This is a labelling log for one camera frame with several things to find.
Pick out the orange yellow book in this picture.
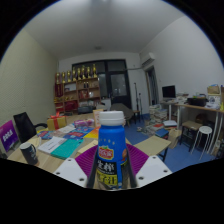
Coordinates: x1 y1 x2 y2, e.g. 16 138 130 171
83 126 101 140

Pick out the wooden shelf unit with trophies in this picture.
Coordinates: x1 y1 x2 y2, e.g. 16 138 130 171
54 63 102 116

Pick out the standing orange card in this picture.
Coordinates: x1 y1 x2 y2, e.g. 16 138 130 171
92 108 104 128

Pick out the stack of books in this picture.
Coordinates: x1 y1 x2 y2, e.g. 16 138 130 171
148 103 169 125

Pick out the dark glass door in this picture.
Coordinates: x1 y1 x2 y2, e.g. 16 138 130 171
71 59 133 109

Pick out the teal book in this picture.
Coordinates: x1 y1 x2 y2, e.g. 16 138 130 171
50 137 84 160

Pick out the blue white-capped drink bottle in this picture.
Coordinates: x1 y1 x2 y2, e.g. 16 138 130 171
94 110 129 191

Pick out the white round stool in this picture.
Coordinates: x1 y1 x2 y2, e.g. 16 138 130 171
189 125 213 155

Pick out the black mug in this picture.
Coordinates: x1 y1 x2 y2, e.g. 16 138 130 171
19 141 39 166

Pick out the white booklet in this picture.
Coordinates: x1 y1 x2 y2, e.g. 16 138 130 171
37 135 68 155

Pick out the black office chair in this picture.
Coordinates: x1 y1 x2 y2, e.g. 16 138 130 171
13 111 48 144

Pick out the black computer monitor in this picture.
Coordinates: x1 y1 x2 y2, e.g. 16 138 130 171
161 85 177 100

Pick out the cluttered side desk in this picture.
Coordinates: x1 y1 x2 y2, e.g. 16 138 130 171
159 84 224 148

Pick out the yellow gift box red ribbon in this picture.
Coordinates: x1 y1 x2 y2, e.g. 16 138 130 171
46 112 68 132

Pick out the purple sign board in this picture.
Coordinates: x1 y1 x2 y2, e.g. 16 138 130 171
0 119 20 153

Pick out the beige kraft notebook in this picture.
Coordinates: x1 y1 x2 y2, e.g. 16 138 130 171
77 139 99 154

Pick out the blue printed book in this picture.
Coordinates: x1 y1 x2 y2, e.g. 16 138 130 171
63 125 94 140

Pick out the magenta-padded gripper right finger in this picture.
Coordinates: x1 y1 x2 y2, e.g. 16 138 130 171
125 143 173 188

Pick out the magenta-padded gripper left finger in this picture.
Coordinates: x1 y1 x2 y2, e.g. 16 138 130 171
53 143 100 188

